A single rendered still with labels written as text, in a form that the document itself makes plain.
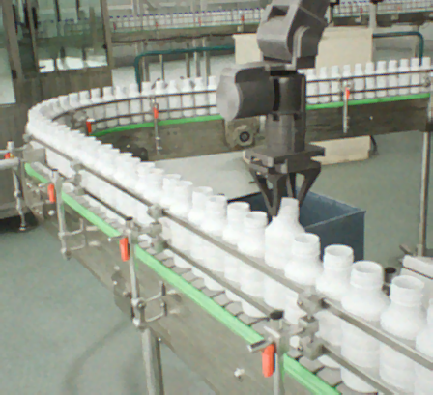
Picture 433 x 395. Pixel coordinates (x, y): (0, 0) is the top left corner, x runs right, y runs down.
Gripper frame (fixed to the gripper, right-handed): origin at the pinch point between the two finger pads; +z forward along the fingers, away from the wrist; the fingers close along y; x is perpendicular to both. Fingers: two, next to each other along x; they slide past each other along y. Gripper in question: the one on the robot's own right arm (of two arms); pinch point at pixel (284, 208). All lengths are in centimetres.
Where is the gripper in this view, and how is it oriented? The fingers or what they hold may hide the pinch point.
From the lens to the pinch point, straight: 88.0
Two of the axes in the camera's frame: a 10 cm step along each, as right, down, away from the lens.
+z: 0.2, 9.6, 2.7
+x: 5.3, 2.2, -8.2
